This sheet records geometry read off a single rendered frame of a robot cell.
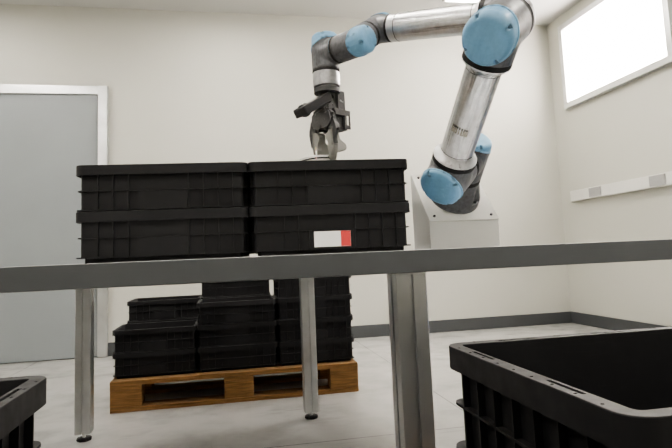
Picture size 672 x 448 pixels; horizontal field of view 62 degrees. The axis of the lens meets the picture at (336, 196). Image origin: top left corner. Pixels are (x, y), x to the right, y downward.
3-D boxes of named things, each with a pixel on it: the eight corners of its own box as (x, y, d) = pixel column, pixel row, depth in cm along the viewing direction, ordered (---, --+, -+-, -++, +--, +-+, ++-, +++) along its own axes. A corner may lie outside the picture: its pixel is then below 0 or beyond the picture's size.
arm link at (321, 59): (326, 26, 148) (304, 35, 153) (328, 65, 147) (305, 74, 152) (346, 33, 154) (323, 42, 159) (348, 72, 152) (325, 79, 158)
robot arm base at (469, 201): (471, 183, 177) (480, 158, 171) (484, 215, 166) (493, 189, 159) (425, 180, 175) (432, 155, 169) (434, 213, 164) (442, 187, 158)
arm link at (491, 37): (472, 190, 158) (542, 3, 122) (451, 217, 148) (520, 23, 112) (435, 172, 162) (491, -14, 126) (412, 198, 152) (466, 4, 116)
